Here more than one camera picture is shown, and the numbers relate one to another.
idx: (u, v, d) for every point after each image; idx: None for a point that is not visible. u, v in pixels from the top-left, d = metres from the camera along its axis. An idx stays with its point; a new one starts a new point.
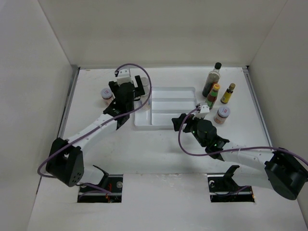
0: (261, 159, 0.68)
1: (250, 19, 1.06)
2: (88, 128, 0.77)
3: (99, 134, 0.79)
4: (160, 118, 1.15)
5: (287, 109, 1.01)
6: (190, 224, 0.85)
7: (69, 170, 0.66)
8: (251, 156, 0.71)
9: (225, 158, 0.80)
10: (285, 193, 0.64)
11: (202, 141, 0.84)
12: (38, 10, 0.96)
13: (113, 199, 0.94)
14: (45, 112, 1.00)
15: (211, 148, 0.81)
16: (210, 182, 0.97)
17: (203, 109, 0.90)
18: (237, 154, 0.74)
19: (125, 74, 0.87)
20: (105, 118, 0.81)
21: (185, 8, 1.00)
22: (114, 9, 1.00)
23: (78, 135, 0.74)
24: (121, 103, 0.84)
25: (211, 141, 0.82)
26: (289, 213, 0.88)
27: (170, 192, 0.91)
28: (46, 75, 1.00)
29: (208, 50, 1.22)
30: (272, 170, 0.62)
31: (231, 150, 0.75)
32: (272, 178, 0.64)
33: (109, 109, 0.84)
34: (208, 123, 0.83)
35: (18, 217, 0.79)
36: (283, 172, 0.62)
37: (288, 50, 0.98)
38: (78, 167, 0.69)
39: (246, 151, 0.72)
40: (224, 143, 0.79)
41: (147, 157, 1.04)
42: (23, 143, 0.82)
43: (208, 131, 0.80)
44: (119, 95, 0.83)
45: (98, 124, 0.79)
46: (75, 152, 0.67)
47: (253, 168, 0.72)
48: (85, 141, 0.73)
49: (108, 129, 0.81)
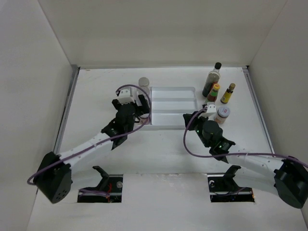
0: (271, 166, 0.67)
1: (250, 19, 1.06)
2: (82, 145, 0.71)
3: (92, 154, 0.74)
4: (160, 118, 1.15)
5: (287, 109, 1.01)
6: (190, 224, 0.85)
7: (54, 187, 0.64)
8: (260, 162, 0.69)
9: (230, 160, 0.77)
10: (291, 200, 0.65)
11: (207, 141, 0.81)
12: (37, 9, 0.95)
13: (113, 199, 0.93)
14: (45, 112, 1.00)
15: (216, 149, 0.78)
16: (210, 182, 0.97)
17: (210, 109, 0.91)
18: (245, 159, 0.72)
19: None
20: (101, 137, 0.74)
21: (185, 9, 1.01)
22: (114, 10, 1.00)
23: (70, 151, 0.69)
24: (119, 125, 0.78)
25: (216, 142, 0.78)
26: (289, 213, 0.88)
27: (171, 192, 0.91)
28: (46, 75, 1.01)
29: (208, 50, 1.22)
30: (281, 179, 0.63)
31: (237, 154, 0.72)
32: (281, 186, 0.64)
33: (108, 128, 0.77)
34: (214, 123, 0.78)
35: (18, 218, 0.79)
36: (292, 181, 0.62)
37: (288, 51, 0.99)
38: (64, 184, 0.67)
39: (254, 156, 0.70)
40: (229, 145, 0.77)
41: (147, 157, 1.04)
42: (23, 143, 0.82)
43: (214, 133, 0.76)
44: (119, 115, 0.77)
45: (93, 143, 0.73)
46: (63, 169, 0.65)
47: (261, 173, 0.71)
48: (77, 160, 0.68)
49: (102, 148, 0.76)
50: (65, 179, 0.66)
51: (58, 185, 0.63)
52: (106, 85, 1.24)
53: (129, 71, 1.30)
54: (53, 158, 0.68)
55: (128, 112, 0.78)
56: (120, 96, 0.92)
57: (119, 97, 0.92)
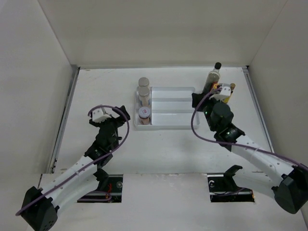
0: (278, 168, 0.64)
1: (249, 19, 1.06)
2: (64, 174, 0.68)
3: (77, 181, 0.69)
4: (160, 118, 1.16)
5: (287, 109, 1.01)
6: (190, 224, 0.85)
7: (37, 222, 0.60)
8: (268, 162, 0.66)
9: (234, 151, 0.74)
10: (286, 205, 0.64)
11: (214, 125, 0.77)
12: (37, 10, 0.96)
13: (113, 199, 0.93)
14: (45, 112, 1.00)
15: (222, 135, 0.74)
16: (210, 182, 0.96)
17: (224, 91, 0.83)
18: (252, 154, 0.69)
19: (99, 114, 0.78)
20: (84, 163, 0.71)
21: (184, 9, 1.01)
22: (113, 10, 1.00)
23: (52, 185, 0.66)
24: (102, 146, 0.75)
25: (224, 128, 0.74)
26: (289, 212, 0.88)
27: (170, 192, 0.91)
28: (46, 75, 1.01)
29: (208, 50, 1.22)
30: (287, 185, 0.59)
31: (245, 147, 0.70)
32: (281, 191, 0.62)
33: (91, 150, 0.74)
34: (226, 107, 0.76)
35: (18, 218, 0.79)
36: (297, 188, 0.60)
37: (287, 50, 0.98)
38: (49, 216, 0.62)
39: (263, 155, 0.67)
40: (237, 134, 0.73)
41: (147, 157, 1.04)
42: (22, 143, 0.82)
43: (224, 116, 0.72)
44: (99, 137, 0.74)
45: (75, 170, 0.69)
46: (45, 206, 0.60)
47: (264, 172, 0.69)
48: (59, 191, 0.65)
49: (87, 174, 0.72)
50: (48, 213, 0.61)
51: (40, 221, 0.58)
52: (106, 85, 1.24)
53: (128, 70, 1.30)
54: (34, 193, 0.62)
55: (109, 134, 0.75)
56: (94, 117, 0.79)
57: (93, 119, 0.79)
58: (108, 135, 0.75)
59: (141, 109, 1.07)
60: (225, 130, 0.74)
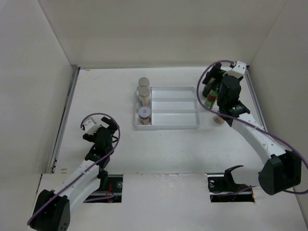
0: (270, 148, 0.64)
1: (250, 19, 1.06)
2: (71, 176, 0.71)
3: (83, 182, 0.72)
4: (160, 118, 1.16)
5: (287, 109, 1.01)
6: (190, 224, 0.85)
7: (55, 221, 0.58)
8: (262, 141, 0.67)
9: (234, 126, 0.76)
10: (265, 184, 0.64)
11: (221, 98, 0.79)
12: (37, 9, 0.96)
13: (113, 199, 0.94)
14: (45, 112, 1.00)
15: (227, 109, 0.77)
16: (210, 182, 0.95)
17: (238, 68, 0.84)
18: (250, 131, 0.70)
19: (90, 124, 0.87)
20: (87, 164, 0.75)
21: (185, 8, 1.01)
22: (113, 10, 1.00)
23: (62, 186, 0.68)
24: (101, 149, 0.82)
25: (230, 102, 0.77)
26: (289, 212, 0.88)
27: (170, 192, 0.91)
28: (46, 75, 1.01)
29: (208, 50, 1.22)
30: (274, 164, 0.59)
31: (245, 123, 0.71)
32: (266, 169, 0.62)
33: (90, 155, 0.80)
34: (236, 81, 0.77)
35: (18, 218, 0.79)
36: (281, 170, 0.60)
37: (288, 50, 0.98)
38: (65, 216, 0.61)
39: (260, 134, 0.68)
40: (242, 111, 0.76)
41: (147, 157, 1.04)
42: (23, 143, 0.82)
43: (231, 87, 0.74)
44: (98, 140, 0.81)
45: (82, 171, 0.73)
46: (62, 202, 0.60)
47: (257, 150, 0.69)
48: (71, 190, 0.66)
49: (91, 175, 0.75)
50: (65, 211, 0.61)
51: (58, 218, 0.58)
52: (106, 85, 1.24)
53: (128, 70, 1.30)
54: (47, 195, 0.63)
55: (107, 137, 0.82)
56: (86, 130, 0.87)
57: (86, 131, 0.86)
58: (105, 136, 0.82)
59: (141, 109, 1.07)
60: (230, 105, 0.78)
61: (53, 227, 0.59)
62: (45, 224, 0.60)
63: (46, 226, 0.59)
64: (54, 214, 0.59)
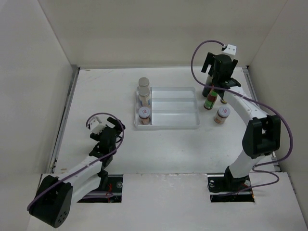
0: (254, 113, 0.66)
1: (250, 19, 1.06)
2: (75, 168, 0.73)
3: (86, 175, 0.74)
4: (160, 118, 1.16)
5: (286, 109, 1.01)
6: (190, 224, 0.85)
7: (57, 205, 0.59)
8: (247, 107, 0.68)
9: (225, 97, 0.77)
10: (247, 147, 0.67)
11: (214, 75, 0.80)
12: (37, 9, 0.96)
13: (113, 199, 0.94)
14: (45, 112, 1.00)
15: (220, 83, 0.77)
16: (210, 182, 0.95)
17: (227, 50, 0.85)
18: (237, 99, 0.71)
19: (95, 123, 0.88)
20: (91, 160, 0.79)
21: (185, 8, 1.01)
22: (114, 10, 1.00)
23: (66, 173, 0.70)
24: (105, 147, 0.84)
25: (223, 77, 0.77)
26: (289, 212, 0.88)
27: (171, 193, 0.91)
28: (46, 74, 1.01)
29: (208, 50, 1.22)
30: (254, 125, 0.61)
31: (234, 93, 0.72)
32: (248, 131, 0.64)
33: (94, 152, 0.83)
34: (228, 57, 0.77)
35: (19, 218, 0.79)
36: (261, 131, 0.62)
37: (288, 50, 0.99)
38: (66, 203, 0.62)
39: (246, 101, 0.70)
40: (235, 85, 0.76)
41: (147, 157, 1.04)
42: (23, 143, 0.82)
43: (222, 61, 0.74)
44: (102, 139, 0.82)
45: (85, 164, 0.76)
46: (65, 188, 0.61)
47: (242, 118, 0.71)
48: (75, 178, 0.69)
49: (93, 171, 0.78)
50: (67, 198, 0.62)
51: (61, 202, 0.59)
52: (106, 85, 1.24)
53: (128, 70, 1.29)
54: (51, 179, 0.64)
55: (111, 135, 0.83)
56: (91, 128, 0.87)
57: (91, 130, 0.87)
58: (109, 135, 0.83)
59: (141, 109, 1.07)
60: (224, 80, 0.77)
61: (54, 212, 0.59)
62: (45, 209, 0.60)
63: (46, 211, 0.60)
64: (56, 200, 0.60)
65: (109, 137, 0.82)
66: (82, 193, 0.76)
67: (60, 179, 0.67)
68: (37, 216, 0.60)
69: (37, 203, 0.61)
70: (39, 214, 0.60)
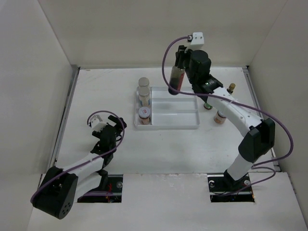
0: (248, 121, 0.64)
1: (249, 19, 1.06)
2: (79, 162, 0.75)
3: (88, 171, 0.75)
4: (160, 118, 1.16)
5: (286, 109, 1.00)
6: (190, 224, 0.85)
7: (62, 196, 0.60)
8: (239, 114, 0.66)
9: (211, 102, 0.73)
10: (246, 154, 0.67)
11: (192, 75, 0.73)
12: (37, 9, 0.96)
13: (113, 199, 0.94)
14: (45, 112, 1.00)
15: (200, 86, 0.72)
16: (210, 182, 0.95)
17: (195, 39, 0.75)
18: (226, 106, 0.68)
19: (96, 121, 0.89)
20: (93, 156, 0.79)
21: (184, 9, 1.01)
22: (113, 10, 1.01)
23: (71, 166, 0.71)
24: (104, 146, 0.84)
25: (202, 77, 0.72)
26: (289, 212, 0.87)
27: (170, 192, 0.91)
28: (46, 74, 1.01)
29: (207, 50, 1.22)
30: (252, 135, 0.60)
31: (221, 99, 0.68)
32: (246, 140, 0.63)
33: (95, 150, 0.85)
34: (204, 54, 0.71)
35: (19, 218, 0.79)
36: (259, 138, 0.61)
37: (287, 50, 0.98)
38: (70, 195, 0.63)
39: (237, 108, 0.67)
40: (216, 87, 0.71)
41: (147, 156, 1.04)
42: (23, 143, 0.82)
43: (201, 62, 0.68)
44: (102, 137, 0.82)
45: (88, 159, 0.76)
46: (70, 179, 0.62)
47: (235, 125, 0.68)
48: (79, 171, 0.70)
49: (95, 167, 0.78)
50: (71, 191, 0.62)
51: (66, 193, 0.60)
52: (106, 85, 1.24)
53: (128, 70, 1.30)
54: (55, 171, 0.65)
55: (111, 134, 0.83)
56: (92, 126, 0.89)
57: (92, 128, 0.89)
58: (109, 134, 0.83)
59: (141, 109, 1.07)
60: (203, 81, 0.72)
61: (58, 203, 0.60)
62: (49, 199, 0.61)
63: (51, 202, 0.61)
64: (61, 190, 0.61)
65: (108, 135, 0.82)
66: (81, 189, 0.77)
67: (65, 170, 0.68)
68: (41, 208, 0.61)
69: (42, 194, 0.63)
70: (43, 205, 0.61)
